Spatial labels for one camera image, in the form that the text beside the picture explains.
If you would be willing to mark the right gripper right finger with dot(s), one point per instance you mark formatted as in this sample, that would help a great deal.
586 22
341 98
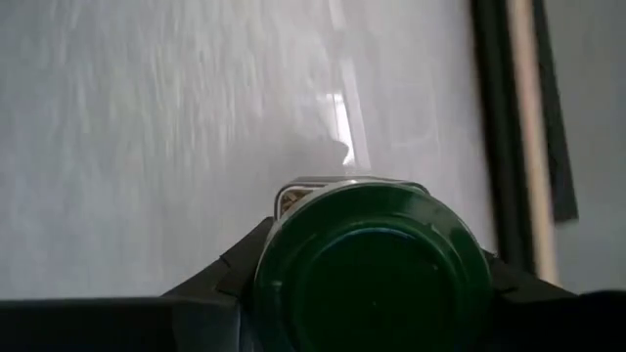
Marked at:
504 313

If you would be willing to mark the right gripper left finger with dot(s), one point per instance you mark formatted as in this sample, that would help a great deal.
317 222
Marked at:
235 278

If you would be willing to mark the green lid spice jar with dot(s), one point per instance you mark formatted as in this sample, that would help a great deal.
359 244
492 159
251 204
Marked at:
371 274

